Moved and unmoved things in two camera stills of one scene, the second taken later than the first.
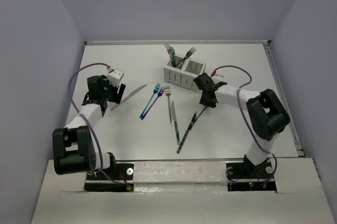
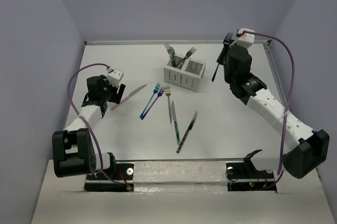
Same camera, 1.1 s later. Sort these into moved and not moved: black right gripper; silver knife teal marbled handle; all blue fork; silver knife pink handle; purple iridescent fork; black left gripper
Moved: black right gripper; all blue fork
Not moved: silver knife pink handle; black left gripper; purple iridescent fork; silver knife teal marbled handle
